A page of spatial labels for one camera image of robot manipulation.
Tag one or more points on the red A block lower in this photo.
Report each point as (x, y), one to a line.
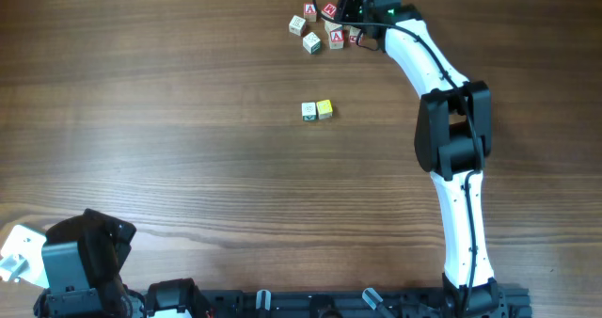
(336, 39)

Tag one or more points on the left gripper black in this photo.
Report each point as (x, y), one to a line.
(120, 234)

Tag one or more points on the green edged wood block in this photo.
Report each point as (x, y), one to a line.
(312, 43)

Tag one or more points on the plain wood block left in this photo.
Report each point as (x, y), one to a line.
(297, 25)

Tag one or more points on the blue edged wood block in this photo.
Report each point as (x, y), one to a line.
(329, 27)

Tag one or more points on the red edged wood block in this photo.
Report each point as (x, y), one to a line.
(355, 35)

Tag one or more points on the red W block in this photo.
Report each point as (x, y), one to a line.
(329, 10)

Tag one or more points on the red a block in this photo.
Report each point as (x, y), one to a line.
(310, 13)
(336, 39)

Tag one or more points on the red A block top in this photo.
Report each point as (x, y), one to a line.
(310, 13)

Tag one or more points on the yellow block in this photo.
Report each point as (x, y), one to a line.
(324, 109)

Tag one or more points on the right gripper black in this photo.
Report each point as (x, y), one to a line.
(346, 5)

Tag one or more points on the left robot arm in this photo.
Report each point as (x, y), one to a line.
(174, 298)

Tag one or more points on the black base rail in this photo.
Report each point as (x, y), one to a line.
(417, 302)

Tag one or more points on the green V block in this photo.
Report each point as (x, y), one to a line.
(309, 111)

